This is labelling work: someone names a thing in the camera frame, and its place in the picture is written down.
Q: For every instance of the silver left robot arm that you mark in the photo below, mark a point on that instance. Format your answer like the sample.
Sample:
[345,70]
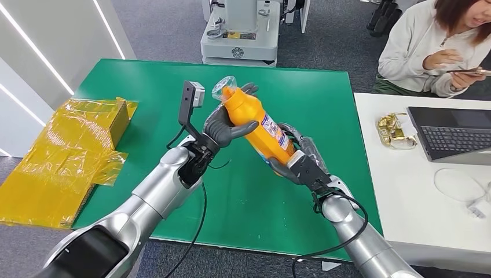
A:
[153,195]

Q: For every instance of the gold foil snack wrapper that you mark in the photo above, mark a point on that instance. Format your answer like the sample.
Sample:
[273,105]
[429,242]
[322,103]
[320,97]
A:
[393,132]

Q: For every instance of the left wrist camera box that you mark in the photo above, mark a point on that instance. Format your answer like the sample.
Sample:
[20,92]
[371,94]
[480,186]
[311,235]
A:
[190,101]

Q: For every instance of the grey machine base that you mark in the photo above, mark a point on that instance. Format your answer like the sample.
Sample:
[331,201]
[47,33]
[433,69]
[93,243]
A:
[241,42]

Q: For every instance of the orange detergent bottle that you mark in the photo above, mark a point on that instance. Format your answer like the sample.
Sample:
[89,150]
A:
[253,126]

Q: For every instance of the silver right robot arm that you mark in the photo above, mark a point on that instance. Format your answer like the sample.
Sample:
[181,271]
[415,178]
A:
[364,241]

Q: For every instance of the person's left hand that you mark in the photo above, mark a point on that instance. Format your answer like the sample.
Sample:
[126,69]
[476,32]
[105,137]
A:
[466,80]

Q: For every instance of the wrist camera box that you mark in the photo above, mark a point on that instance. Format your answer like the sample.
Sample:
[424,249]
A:
[190,101]
[308,170]

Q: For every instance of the person's hand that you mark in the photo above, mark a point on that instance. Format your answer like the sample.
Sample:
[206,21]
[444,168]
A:
[441,59]
[466,80]

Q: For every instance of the person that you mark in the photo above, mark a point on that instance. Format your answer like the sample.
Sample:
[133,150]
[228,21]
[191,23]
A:
[406,50]

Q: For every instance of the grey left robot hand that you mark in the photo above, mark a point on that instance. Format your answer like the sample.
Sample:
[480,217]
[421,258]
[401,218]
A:
[216,128]

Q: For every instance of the yellow taped cardboard box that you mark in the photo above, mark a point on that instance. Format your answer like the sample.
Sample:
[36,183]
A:
[57,165]

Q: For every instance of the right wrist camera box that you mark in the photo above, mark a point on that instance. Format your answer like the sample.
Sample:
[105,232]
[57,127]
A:
[308,170]

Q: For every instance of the black equipment on floor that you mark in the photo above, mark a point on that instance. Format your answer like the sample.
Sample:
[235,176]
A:
[383,19]

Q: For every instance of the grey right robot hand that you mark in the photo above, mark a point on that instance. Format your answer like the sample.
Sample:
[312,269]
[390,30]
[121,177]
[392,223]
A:
[312,147]

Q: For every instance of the dark grey laptop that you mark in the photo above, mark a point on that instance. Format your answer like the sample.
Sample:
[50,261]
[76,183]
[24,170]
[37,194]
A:
[452,134]

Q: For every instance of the white panel board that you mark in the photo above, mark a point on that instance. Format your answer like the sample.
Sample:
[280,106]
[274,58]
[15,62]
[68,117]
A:
[304,15]

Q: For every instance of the person's right hand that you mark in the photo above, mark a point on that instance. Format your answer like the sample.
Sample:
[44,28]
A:
[441,59]

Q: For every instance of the smartphone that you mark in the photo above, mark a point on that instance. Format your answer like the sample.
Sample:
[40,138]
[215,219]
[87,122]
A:
[470,71]

